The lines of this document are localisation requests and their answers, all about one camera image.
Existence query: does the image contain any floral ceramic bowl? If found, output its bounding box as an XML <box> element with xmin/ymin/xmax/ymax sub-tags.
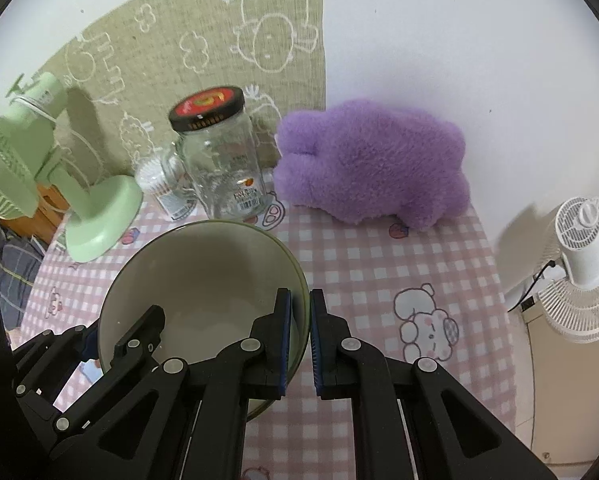
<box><xmin>96</xmin><ymin>219</ymin><xmax>311</xmax><ymax>424</ymax></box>

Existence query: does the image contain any grey plaid pillow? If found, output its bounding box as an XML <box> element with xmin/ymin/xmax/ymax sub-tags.
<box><xmin>0</xmin><ymin>225</ymin><xmax>44</xmax><ymax>330</ymax></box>

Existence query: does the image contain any wooden bed headboard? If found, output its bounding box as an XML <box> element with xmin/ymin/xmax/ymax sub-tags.
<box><xmin>0</xmin><ymin>185</ymin><xmax>70</xmax><ymax>244</ymax></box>

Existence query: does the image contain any cotton swab container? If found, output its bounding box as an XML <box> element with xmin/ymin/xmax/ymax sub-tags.
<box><xmin>135</xmin><ymin>146</ymin><xmax>196</xmax><ymax>221</ymax></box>

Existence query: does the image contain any white clip fan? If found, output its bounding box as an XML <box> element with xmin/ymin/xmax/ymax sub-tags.
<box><xmin>509</xmin><ymin>196</ymin><xmax>599</xmax><ymax>344</ymax></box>

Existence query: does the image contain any green desk fan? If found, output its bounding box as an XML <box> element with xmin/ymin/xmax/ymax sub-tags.
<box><xmin>0</xmin><ymin>73</ymin><xmax>143</xmax><ymax>263</ymax></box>

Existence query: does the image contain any glass jar with lid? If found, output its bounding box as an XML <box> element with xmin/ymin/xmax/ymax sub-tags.
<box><xmin>168</xmin><ymin>86</ymin><xmax>267</xmax><ymax>220</ymax></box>

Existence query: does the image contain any purple plush toy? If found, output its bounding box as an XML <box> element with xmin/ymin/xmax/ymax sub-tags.
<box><xmin>274</xmin><ymin>100</ymin><xmax>471</xmax><ymax>231</ymax></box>

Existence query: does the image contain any green patterned wall mat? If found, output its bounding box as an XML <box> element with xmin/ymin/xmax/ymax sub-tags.
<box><xmin>44</xmin><ymin>0</ymin><xmax>325</xmax><ymax>184</ymax></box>

